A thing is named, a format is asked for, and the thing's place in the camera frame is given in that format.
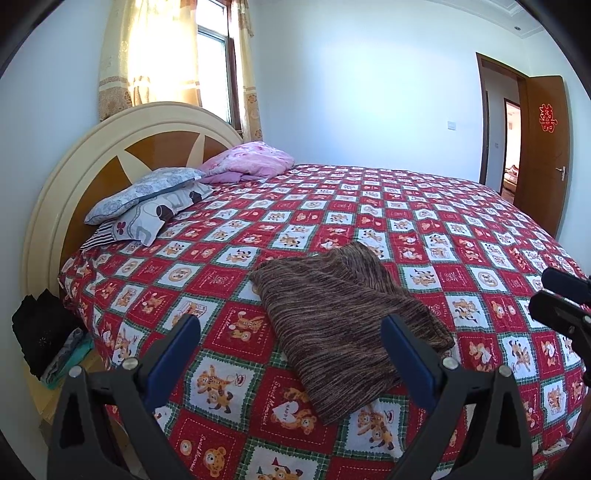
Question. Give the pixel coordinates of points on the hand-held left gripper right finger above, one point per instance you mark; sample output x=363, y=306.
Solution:
x=411, y=362

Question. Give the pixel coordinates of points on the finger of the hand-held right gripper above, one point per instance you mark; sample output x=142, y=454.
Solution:
x=558, y=311
x=565, y=282

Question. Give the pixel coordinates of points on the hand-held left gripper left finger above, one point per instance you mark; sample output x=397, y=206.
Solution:
x=173, y=357

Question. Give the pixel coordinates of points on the brown knit sweater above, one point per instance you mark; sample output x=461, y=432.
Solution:
x=341, y=323

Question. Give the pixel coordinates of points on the teal folded cloth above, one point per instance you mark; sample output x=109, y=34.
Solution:
x=83, y=355

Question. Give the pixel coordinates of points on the brown wooden door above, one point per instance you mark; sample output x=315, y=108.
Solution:
x=540, y=175

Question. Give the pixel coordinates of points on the grey folded cloth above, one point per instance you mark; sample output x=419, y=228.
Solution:
x=62, y=360

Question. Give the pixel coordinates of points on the light wooden nightstand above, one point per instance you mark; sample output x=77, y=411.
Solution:
x=46, y=401

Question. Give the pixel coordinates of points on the grey patterned pillow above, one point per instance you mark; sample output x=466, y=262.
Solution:
x=152, y=221

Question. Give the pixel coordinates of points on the red checked printed bedspread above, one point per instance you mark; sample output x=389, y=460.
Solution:
x=415, y=221

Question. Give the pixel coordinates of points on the striped pillow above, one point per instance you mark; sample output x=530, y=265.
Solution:
x=99, y=237

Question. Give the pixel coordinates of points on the red paper door decoration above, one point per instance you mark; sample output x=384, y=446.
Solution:
x=547, y=118

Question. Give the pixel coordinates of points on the blue-grey floral pillow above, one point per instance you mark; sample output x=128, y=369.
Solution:
x=138, y=194

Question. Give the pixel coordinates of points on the cream and wood headboard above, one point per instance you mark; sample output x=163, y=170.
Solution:
x=157, y=154

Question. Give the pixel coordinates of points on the pink pillow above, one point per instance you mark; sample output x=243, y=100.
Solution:
x=249, y=159

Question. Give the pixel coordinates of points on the window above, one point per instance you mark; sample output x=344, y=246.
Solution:
x=212, y=69

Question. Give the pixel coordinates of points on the wide yellow curtain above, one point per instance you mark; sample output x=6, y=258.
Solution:
x=138, y=55

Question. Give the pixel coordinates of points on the brown door frame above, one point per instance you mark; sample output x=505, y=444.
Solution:
x=482, y=115

